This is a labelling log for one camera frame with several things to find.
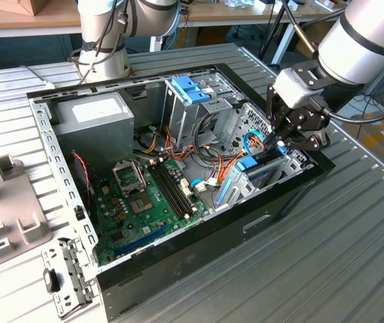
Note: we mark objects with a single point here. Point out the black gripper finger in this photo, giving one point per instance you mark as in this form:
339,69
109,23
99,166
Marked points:
310,142
273,107

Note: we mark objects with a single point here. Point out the hard disk blue carrier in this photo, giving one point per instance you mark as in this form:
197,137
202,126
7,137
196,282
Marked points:
247,163

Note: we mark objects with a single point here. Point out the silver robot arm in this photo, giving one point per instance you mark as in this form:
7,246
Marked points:
363,40

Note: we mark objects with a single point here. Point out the grey metal disk bay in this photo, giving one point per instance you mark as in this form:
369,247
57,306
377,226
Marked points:
239,193

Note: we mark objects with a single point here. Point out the blue plastic drive latch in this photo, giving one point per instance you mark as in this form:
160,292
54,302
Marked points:
185,87

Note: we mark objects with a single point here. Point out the grey metal drive cage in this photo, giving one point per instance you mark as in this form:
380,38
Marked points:
182,124

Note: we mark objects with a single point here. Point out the black RAM slot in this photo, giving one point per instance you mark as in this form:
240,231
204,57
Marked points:
166,190
180,190
170,190
175,190

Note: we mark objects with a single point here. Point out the black open PC case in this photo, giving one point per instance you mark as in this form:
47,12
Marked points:
212,255

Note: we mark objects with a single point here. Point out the green motherboard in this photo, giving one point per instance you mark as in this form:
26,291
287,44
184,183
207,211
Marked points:
158,218

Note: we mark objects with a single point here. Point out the CPU socket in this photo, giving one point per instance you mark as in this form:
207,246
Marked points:
140,204

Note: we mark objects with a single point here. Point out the grey power supply unit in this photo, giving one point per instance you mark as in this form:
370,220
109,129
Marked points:
94,134

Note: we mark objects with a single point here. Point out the blue expansion slot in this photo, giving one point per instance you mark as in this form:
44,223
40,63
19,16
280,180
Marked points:
141,240

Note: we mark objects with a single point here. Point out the small black clip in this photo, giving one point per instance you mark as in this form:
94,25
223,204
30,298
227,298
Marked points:
79,213

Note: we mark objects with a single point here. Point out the small cardboard box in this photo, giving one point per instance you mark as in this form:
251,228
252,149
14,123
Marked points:
30,5

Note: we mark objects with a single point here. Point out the black plastic case latch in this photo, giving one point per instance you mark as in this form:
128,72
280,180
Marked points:
51,281

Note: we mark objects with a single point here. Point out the grey parts rack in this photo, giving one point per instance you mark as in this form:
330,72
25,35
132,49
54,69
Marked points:
6,202

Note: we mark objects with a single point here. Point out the wooden desk white frame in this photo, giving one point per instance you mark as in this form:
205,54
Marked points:
246,15

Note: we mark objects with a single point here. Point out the silver card retention bracket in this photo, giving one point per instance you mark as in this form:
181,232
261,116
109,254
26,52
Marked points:
74,269

